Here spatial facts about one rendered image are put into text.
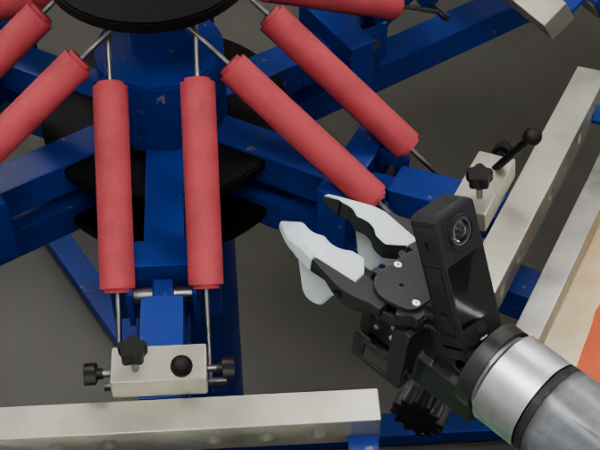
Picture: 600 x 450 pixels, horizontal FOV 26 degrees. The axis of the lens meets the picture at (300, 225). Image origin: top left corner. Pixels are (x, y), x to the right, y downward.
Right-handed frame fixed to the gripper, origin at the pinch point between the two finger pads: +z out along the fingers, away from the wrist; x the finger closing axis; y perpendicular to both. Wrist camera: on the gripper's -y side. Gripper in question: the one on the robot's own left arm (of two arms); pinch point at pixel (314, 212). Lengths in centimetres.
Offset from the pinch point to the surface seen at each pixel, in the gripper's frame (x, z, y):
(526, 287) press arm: 71, 15, 67
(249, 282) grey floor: 103, 103, 155
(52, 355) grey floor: 56, 119, 161
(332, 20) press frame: 81, 69, 52
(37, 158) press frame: 28, 80, 62
